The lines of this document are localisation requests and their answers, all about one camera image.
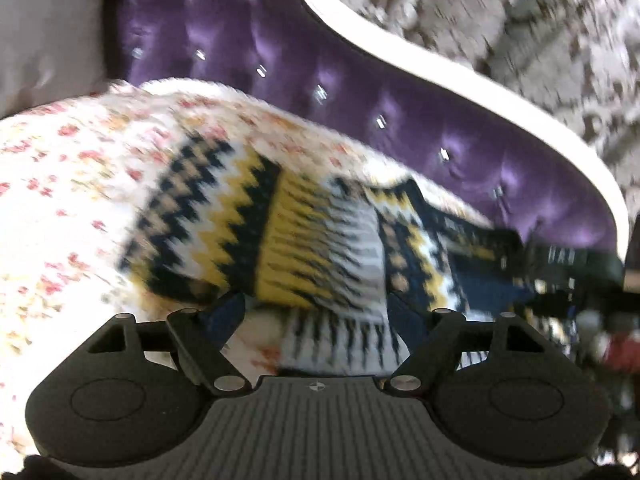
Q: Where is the yellow navy patterned knit sweater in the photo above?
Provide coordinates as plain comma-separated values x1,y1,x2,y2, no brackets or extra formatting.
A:
120,136,540,376

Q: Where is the floral quilted bedspread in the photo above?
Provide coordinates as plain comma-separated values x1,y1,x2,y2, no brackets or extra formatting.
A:
0,77,501,456

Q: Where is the damask patterned curtain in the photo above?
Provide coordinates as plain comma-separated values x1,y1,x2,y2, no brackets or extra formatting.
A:
341,0,639,214

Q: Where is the purple tufted chaise backrest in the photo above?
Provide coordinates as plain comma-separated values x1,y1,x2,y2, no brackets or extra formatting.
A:
103,0,629,255

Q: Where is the grey satin cushion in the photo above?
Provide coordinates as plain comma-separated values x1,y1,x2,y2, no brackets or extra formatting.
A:
0,0,106,117

